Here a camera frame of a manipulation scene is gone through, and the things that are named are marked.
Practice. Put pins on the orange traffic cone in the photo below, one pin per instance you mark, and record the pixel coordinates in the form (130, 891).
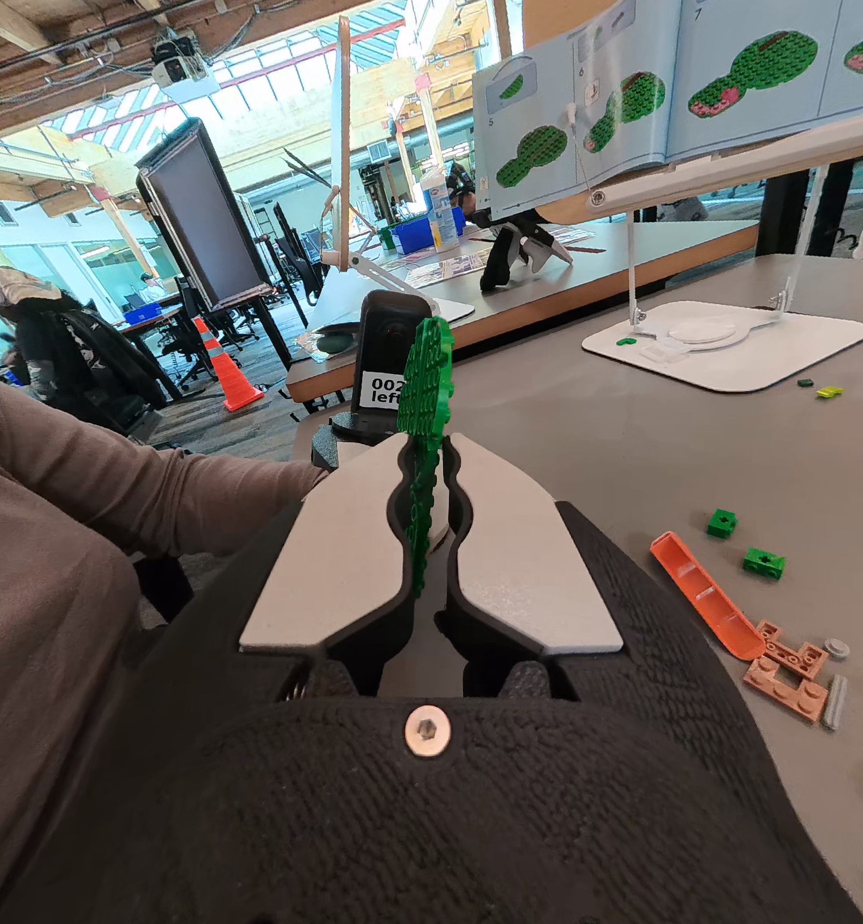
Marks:
(229, 375)

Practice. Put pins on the lego instruction booklet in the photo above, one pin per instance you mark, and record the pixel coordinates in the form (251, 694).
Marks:
(655, 86)

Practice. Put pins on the wooden table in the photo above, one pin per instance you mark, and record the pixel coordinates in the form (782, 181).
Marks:
(547, 289)

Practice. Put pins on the blue storage bin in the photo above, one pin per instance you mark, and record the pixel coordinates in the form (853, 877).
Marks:
(413, 234)

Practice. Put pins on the green square lego brick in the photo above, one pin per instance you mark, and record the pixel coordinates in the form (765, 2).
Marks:
(763, 563)
(721, 523)

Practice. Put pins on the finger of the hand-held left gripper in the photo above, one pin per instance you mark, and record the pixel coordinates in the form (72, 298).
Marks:
(437, 523)
(351, 455)

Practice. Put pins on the grey lego bar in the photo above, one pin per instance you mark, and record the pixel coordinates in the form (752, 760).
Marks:
(835, 700)

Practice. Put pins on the idle hand-held gripper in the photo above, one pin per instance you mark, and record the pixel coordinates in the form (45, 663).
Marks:
(518, 252)

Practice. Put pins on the green lego plate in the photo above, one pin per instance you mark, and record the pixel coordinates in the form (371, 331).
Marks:
(424, 375)

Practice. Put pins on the lime green brick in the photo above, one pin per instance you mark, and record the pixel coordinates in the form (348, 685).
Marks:
(830, 392)

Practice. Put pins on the orange brick separator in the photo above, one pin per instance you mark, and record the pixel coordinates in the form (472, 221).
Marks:
(706, 599)

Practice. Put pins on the grey round lego stud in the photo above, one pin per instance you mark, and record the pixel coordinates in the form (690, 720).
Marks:
(835, 647)

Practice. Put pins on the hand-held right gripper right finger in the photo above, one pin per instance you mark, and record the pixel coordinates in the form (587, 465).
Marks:
(532, 563)

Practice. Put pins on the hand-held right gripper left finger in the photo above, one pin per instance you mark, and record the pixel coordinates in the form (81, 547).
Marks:
(330, 563)

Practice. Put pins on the office chair with jacket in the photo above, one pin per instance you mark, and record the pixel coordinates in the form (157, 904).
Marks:
(63, 346)

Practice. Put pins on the ceiling projector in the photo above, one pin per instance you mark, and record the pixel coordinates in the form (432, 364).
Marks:
(175, 65)

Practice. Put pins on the person's torso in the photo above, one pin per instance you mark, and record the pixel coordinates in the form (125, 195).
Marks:
(27, 686)

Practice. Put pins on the black monitor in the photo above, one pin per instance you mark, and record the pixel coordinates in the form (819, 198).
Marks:
(200, 216)

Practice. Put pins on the wipes container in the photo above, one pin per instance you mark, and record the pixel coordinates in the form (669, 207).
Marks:
(439, 209)

